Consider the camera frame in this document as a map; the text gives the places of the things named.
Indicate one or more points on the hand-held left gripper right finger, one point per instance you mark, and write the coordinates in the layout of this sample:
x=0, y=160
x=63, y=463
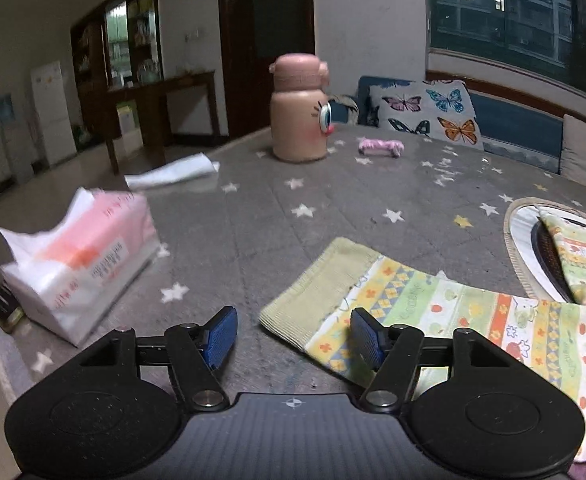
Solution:
x=368, y=337

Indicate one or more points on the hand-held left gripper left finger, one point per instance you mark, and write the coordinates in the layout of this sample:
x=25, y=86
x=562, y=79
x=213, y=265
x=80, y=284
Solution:
x=221, y=337

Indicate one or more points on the patterned green children's shirt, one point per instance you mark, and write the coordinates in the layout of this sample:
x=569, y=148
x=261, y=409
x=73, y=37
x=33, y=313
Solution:
x=473, y=320

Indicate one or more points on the grey star table cover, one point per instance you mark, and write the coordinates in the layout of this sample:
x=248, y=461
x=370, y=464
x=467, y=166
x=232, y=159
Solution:
x=253, y=230

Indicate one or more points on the pink white tissue pack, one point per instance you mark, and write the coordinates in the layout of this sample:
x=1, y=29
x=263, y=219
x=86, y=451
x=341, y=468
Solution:
x=83, y=270

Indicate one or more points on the white crumpled tissue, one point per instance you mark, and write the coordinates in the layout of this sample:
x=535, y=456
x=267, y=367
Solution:
x=173, y=172

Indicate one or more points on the round built-in induction cooker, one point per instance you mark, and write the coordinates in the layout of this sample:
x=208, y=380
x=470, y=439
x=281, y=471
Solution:
x=523, y=230

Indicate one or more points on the small pink toy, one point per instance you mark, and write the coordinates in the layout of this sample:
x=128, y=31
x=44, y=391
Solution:
x=380, y=146

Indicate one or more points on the small dark box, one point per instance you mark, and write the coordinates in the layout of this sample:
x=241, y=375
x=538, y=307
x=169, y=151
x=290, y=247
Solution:
x=3, y=307

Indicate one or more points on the pink cartoon water bottle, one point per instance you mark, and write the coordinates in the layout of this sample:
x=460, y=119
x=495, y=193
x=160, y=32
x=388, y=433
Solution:
x=295, y=120

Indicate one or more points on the striped beige cloth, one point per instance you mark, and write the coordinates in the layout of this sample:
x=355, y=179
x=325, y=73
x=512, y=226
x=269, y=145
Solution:
x=345, y=105

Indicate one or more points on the butterfly print pillow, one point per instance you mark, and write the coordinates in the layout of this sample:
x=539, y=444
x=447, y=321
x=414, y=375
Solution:
x=423, y=110

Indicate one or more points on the blue sofa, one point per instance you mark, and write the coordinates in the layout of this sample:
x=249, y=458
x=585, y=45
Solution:
x=513, y=125

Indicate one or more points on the dark wooden side table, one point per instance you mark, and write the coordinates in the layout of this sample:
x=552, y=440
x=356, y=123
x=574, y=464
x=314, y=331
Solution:
x=173, y=82

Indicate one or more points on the white refrigerator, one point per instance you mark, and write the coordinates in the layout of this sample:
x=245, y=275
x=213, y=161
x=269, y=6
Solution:
x=53, y=110

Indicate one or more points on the dark wooden door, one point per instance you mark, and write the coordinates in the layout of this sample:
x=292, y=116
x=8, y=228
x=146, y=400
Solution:
x=283, y=35

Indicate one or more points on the wooden display cabinet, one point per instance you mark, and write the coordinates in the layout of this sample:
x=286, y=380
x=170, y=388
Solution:
x=138, y=35

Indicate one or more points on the large window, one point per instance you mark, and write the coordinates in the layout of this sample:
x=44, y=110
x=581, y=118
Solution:
x=523, y=20

